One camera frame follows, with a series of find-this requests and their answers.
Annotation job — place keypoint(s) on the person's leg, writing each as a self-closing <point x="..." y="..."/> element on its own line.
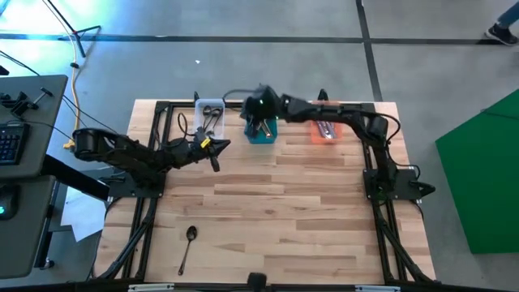
<point x="511" y="16"/>

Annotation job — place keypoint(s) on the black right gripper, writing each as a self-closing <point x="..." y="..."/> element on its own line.
<point x="261" y="103"/>

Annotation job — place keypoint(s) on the white metal bracket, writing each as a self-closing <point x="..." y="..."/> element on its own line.
<point x="151" y="287"/>
<point x="378" y="288"/>

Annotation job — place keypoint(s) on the white paper sheet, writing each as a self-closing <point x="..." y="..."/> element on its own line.
<point x="83" y="219"/>

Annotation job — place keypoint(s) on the black low camera box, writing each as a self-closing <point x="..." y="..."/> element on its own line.
<point x="257" y="279"/>

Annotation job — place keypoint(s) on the dark grey desk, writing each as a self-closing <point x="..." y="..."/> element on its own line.
<point x="34" y="235"/>

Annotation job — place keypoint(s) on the gold spoon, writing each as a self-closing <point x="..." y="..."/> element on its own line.
<point x="267" y="129"/>

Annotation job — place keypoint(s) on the black keyboard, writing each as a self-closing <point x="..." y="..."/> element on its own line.
<point x="10" y="144"/>

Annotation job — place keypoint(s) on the black desk caster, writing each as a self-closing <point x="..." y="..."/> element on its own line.
<point x="48" y="263"/>

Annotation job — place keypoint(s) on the black computer mouse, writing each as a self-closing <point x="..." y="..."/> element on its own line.
<point x="8" y="203"/>

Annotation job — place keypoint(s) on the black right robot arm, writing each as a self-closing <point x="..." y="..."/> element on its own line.
<point x="353" y="115"/>

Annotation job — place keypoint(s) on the green panel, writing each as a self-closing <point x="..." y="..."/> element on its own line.
<point x="486" y="182"/>

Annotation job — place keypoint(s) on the clear plastic bin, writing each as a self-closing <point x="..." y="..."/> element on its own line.
<point x="198" y="130"/>

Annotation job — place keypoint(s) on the teal plastic bin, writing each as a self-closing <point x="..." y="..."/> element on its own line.
<point x="271" y="140"/>

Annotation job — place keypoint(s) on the person's foot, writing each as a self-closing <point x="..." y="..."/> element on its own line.
<point x="503" y="35"/>

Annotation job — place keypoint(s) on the black aluminium table frame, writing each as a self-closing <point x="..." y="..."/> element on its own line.
<point x="235" y="106"/>

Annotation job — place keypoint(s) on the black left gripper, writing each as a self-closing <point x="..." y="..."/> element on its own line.
<point x="200" y="148"/>

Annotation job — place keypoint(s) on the black desk clamp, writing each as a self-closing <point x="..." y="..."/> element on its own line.
<point x="20" y="106"/>

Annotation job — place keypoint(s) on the black tripod stand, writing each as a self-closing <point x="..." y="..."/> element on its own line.
<point x="79" y="44"/>

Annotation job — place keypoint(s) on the orange translucent plastic bin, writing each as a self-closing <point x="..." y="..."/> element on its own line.
<point x="314" y="136"/>

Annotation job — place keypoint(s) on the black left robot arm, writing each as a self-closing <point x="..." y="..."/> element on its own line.
<point x="129" y="156"/>

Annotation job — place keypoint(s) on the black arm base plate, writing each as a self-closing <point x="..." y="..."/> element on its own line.
<point x="405" y="186"/>
<point x="121" y="188"/>

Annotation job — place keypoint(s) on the black desk support bar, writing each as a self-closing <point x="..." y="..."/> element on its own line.
<point x="73" y="176"/>

